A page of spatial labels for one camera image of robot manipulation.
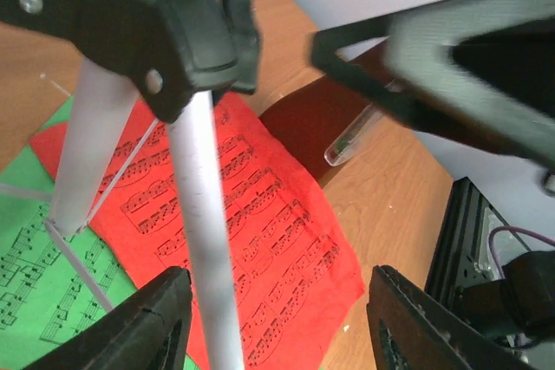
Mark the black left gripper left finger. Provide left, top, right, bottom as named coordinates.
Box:
left=27, top=266, right=193, bottom=370

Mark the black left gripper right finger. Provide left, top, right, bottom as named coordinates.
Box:
left=367, top=265, right=529, bottom=369

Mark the white tripod music stand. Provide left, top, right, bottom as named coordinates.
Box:
left=0, top=0, right=263, bottom=370

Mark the clear plastic metronome cover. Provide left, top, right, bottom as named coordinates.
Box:
left=323, top=103, right=384, bottom=167

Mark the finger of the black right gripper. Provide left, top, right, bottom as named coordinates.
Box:
left=310, top=0, right=554, bottom=170

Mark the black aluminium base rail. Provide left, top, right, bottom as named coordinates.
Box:
left=422, top=176, right=555, bottom=345

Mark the red sheet music page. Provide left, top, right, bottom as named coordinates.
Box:
left=29, top=91, right=365, bottom=370

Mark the brown wooden metronome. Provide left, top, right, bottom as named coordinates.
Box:
left=260, top=75, right=369, bottom=186

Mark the green sheet music page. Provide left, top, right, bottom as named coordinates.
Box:
left=0, top=94, right=209, bottom=370

